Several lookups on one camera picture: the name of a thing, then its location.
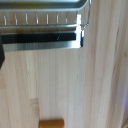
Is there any black dish rack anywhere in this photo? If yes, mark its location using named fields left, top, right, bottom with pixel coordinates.
left=0, top=0, right=93, bottom=52

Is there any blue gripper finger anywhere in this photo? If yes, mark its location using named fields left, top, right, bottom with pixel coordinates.
left=0, top=35, right=6, bottom=67

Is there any orange block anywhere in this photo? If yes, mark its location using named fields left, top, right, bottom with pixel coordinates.
left=38, top=118, right=65, bottom=128

